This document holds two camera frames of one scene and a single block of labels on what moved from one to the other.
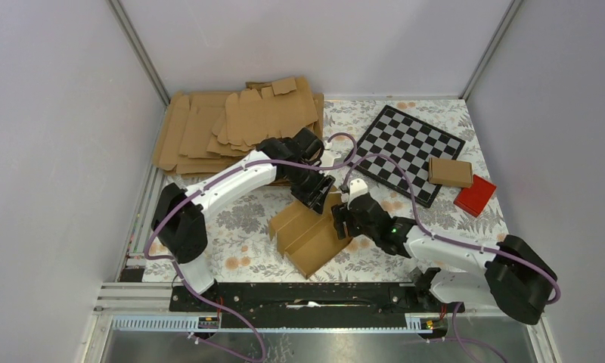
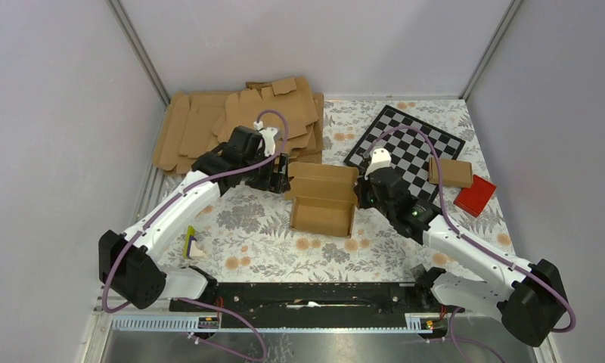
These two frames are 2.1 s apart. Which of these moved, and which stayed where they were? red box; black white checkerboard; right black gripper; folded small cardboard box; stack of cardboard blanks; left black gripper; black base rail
Moved: left black gripper; right black gripper
Stayed: black base rail; folded small cardboard box; black white checkerboard; stack of cardboard blanks; red box
